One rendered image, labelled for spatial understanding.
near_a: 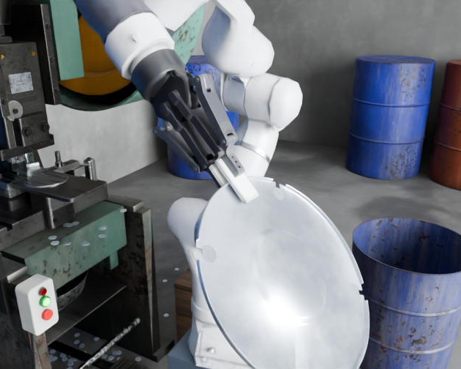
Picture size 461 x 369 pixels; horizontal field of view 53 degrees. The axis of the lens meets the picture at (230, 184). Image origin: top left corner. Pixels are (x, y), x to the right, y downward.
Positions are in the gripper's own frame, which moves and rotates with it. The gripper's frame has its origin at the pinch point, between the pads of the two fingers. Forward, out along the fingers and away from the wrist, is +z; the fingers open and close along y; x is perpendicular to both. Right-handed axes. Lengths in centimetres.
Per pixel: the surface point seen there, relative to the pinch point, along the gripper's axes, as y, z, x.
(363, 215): -114, 36, 219
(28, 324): -81, -7, -2
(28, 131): -68, -52, 20
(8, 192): -87, -44, 15
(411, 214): -96, 53, 239
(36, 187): -77, -39, 18
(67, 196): -69, -30, 20
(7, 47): -56, -71, 21
